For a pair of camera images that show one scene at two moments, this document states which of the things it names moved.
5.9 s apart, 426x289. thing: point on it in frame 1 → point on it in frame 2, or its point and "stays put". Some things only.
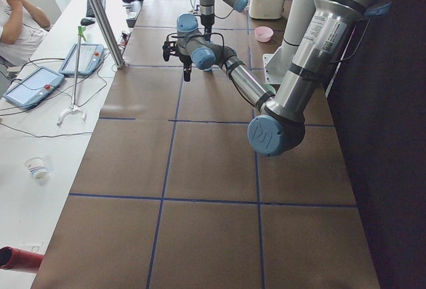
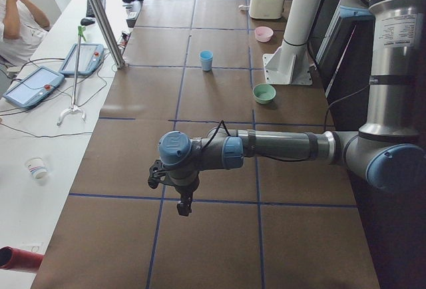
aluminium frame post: (96, 2) stays put
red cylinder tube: (18, 259) stays put
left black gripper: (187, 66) → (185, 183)
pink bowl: (263, 34) stays put
